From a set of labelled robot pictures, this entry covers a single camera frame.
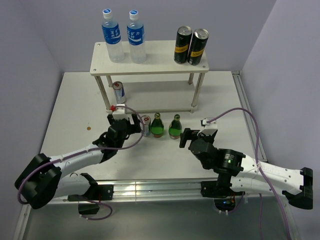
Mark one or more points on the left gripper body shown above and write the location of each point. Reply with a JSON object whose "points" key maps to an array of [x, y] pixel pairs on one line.
{"points": [[129, 131]]}

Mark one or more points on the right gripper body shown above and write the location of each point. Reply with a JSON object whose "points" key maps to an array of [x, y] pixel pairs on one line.
{"points": [[207, 137]]}

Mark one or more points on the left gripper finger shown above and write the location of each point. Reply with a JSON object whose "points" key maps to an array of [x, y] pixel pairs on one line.
{"points": [[110, 119], [136, 126]]}

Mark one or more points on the silver energy can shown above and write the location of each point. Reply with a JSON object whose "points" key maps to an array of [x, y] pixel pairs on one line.
{"points": [[146, 120], [119, 92]]}

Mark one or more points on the green glass bottle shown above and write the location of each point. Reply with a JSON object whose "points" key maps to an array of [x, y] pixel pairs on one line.
{"points": [[157, 127], [175, 127]]}

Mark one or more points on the blue-label water bottle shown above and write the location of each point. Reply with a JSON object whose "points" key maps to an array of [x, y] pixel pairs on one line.
{"points": [[136, 37], [112, 36]]}

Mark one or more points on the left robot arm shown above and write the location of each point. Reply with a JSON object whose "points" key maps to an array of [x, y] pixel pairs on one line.
{"points": [[48, 177]]}

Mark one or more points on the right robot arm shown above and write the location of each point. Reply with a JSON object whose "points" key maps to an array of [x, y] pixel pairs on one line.
{"points": [[239, 173]]}

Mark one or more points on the white two-tier shelf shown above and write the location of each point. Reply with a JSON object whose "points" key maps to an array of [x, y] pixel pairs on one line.
{"points": [[157, 85]]}

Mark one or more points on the right black tall can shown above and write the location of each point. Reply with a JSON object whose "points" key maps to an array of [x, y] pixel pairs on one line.
{"points": [[198, 43]]}

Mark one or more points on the black tall can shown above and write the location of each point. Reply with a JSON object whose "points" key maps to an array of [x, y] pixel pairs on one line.
{"points": [[198, 43], [183, 39]]}

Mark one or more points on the left black tall can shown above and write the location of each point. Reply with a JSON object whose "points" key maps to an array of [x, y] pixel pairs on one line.
{"points": [[183, 39]]}

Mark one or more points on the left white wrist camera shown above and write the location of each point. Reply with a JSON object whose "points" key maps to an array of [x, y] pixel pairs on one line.
{"points": [[119, 112]]}

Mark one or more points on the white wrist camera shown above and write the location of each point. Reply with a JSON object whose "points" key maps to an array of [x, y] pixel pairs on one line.
{"points": [[119, 112], [208, 128]]}

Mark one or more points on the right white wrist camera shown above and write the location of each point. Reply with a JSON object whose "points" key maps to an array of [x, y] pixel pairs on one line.
{"points": [[208, 128]]}

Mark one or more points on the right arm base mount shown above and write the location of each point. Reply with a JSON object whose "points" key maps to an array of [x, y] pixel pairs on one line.
{"points": [[225, 199]]}

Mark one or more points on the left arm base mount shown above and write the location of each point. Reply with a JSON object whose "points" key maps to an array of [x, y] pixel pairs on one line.
{"points": [[93, 200]]}

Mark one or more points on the aluminium front rail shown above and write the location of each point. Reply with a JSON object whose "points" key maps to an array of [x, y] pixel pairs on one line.
{"points": [[123, 190]]}

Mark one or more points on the aluminium side rail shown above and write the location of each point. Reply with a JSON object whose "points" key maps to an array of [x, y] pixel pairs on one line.
{"points": [[250, 124]]}

